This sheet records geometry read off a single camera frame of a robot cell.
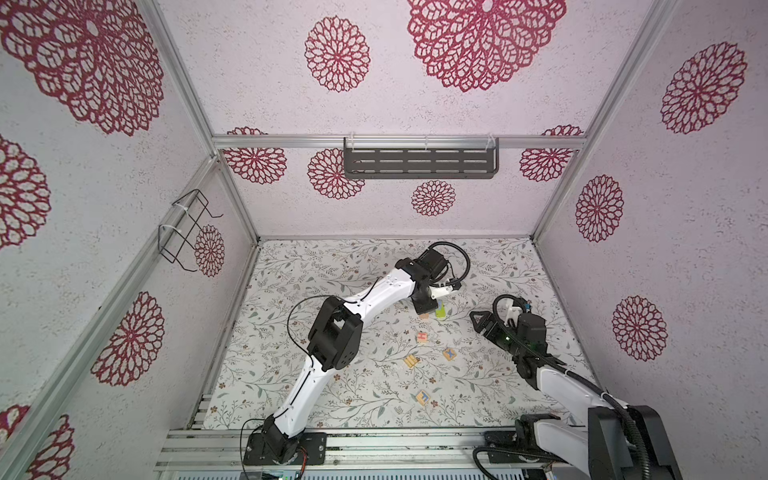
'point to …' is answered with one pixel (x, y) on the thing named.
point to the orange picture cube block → (450, 354)
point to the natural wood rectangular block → (424, 316)
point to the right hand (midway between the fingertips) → (480, 315)
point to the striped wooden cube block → (411, 360)
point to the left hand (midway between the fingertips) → (423, 304)
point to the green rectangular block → (441, 313)
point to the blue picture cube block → (423, 397)
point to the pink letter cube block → (422, 337)
